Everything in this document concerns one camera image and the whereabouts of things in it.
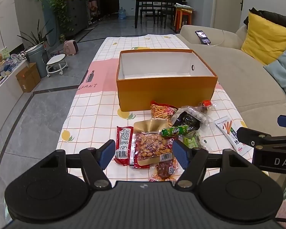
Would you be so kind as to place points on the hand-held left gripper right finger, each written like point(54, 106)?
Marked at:
point(181, 153)

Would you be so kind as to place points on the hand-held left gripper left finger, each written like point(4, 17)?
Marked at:
point(107, 153)

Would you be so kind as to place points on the green snack packet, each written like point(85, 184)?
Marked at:
point(193, 142)

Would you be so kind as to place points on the white packet with orange sticks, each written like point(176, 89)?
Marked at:
point(228, 133)

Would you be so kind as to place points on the gold nut snack packet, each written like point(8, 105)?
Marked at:
point(150, 148)

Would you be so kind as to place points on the orange cracker stick packet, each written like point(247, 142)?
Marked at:
point(160, 111)

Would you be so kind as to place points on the orange cardboard box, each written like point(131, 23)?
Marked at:
point(166, 93)

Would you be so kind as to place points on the clear bag of dark snacks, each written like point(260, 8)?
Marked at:
point(187, 119)

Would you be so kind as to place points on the brown dried meat packet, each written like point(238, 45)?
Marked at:
point(164, 169)

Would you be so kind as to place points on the green sausage snack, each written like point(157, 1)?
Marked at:
point(176, 131)

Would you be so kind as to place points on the light blue pillow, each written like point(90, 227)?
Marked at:
point(284, 76)

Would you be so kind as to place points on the checked fruit print tablecloth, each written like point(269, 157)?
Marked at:
point(93, 105)

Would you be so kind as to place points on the small red brown snack packet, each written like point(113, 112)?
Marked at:
point(206, 103)

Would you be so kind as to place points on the beige sofa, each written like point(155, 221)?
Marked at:
point(240, 76)

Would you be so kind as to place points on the yellow pillow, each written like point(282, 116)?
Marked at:
point(267, 38)

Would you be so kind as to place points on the white rolling stool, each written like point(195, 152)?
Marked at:
point(56, 63)

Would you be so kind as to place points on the smartphone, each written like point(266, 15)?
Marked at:
point(203, 37)

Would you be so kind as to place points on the brown cardboard carton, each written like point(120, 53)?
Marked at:
point(28, 77)

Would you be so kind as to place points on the pink space heater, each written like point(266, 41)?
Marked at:
point(71, 48)

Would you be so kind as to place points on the grey green trash can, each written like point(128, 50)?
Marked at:
point(38, 59)

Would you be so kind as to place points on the white door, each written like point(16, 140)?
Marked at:
point(228, 2)

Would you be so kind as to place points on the orange stacked stools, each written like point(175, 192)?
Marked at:
point(183, 16)

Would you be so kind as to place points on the long leaf potted plant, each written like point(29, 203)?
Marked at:
point(35, 37)

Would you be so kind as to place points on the blue water jug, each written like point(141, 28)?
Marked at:
point(122, 13)

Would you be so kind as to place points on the dark grey cabinet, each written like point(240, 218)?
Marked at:
point(76, 14)

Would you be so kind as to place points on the leafy plant on cabinet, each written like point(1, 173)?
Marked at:
point(59, 7)

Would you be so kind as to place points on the black dining table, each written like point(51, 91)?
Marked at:
point(155, 1)

